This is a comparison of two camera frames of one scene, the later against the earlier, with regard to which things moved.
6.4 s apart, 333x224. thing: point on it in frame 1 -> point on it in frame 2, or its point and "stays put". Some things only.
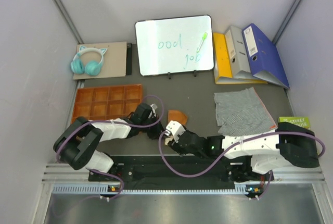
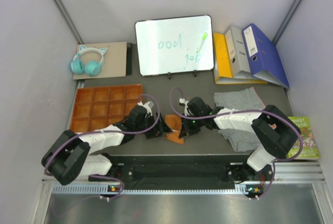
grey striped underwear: x=242 y=112 stays put
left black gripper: x=154 y=135 stays put
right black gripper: x=177 y=148 -> x=187 y=130
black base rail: x=176 y=171 stays put
